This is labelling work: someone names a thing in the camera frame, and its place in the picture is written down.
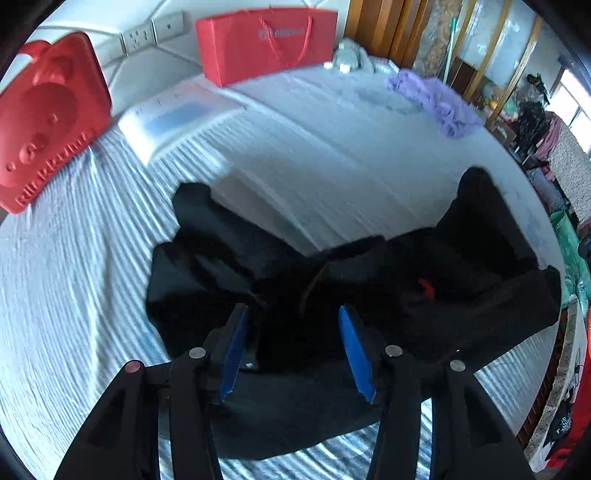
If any black t-shirt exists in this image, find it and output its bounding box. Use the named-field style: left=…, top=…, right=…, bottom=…
left=145, top=167, right=561, bottom=460

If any clear plastic document pouch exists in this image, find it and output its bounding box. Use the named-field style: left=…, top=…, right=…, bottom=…
left=118, top=80, right=245, bottom=165

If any purple garment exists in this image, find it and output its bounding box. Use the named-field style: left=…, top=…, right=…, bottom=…
left=386, top=69, right=484, bottom=138

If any red bear suitcase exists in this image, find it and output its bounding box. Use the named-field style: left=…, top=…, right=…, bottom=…
left=0, top=31, right=111, bottom=214

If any grey plush toy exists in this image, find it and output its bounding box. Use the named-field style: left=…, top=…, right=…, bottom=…
left=324, top=38, right=400, bottom=75

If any red paper gift bag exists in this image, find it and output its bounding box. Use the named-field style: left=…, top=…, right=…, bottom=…
left=195, top=7, right=338, bottom=87

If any white wall socket panel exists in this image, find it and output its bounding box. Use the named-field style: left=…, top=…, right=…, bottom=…
left=95, top=11, right=186, bottom=67

